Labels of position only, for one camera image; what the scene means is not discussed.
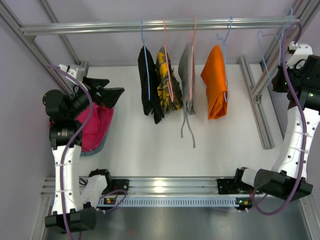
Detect pink trousers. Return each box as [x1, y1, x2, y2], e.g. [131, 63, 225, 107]
[48, 103, 115, 153]

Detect black trousers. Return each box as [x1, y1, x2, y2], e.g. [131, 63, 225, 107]
[137, 47, 165, 125]

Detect light blue wire hanger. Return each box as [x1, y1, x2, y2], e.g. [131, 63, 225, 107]
[256, 6, 294, 83]

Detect blue hanger with black trousers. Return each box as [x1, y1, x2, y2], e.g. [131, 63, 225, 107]
[140, 19, 151, 101]

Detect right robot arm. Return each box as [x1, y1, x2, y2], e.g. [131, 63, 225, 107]
[234, 55, 320, 201]

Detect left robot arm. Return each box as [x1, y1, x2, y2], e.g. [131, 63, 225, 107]
[42, 77, 125, 236]

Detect blue hanger with orange trousers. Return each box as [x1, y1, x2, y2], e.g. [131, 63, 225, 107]
[216, 16, 233, 103]

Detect camouflage trousers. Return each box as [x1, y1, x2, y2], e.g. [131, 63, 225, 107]
[155, 46, 183, 114]

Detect pink hanger with camouflage trousers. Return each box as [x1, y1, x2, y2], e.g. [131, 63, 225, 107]
[162, 18, 174, 103]

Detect orange trousers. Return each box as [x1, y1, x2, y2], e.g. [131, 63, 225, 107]
[200, 44, 228, 120]

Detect pink hanger with grey trousers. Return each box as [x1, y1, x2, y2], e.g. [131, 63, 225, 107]
[189, 17, 197, 102]

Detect teal plastic bin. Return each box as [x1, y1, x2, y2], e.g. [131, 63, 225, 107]
[80, 103, 114, 157]

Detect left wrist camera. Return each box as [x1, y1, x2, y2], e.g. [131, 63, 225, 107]
[58, 64, 85, 82]

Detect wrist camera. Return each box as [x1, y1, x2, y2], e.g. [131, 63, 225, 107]
[58, 64, 85, 82]
[286, 41, 313, 70]

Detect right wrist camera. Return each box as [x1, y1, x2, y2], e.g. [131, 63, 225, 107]
[286, 41, 313, 70]

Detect aluminium hanging rail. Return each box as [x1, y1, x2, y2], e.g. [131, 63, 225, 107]
[20, 16, 299, 36]

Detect grey trousers with drawstrings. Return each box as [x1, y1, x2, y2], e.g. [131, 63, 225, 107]
[178, 41, 196, 149]

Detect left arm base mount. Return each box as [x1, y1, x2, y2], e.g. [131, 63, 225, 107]
[97, 179, 130, 212]

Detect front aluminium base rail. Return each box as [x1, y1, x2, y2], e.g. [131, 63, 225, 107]
[41, 176, 311, 197]

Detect slotted grey cable duct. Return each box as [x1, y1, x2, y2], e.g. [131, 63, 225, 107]
[119, 195, 239, 207]

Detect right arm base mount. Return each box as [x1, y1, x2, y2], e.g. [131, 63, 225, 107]
[217, 167, 254, 212]

